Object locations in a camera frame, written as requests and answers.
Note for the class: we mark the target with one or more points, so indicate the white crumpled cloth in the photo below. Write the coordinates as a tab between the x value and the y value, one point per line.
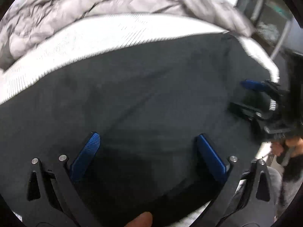
268	32

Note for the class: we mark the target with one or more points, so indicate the grey quilted comforter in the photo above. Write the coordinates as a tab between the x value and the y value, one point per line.
78	7

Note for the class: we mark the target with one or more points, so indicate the metal shelf rack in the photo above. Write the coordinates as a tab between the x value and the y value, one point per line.
272	16

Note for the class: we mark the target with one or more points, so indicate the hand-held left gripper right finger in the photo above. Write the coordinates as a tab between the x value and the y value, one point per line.
210	156

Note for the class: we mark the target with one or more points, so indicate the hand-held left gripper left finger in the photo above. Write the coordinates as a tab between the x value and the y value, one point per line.
86	152

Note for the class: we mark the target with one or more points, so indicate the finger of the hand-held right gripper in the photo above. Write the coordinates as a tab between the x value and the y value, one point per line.
253	85
243	110

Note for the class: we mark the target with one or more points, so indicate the person's right hand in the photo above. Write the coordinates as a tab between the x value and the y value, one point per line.
293	147

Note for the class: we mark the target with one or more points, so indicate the person's left hand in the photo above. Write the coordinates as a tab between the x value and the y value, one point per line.
139	220

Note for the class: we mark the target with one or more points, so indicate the white patterned mattress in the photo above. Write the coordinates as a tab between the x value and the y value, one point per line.
99	42

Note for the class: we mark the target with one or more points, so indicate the teal item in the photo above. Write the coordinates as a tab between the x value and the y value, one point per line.
280	9

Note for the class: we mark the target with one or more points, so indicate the black pants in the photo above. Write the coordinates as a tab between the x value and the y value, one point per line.
132	104

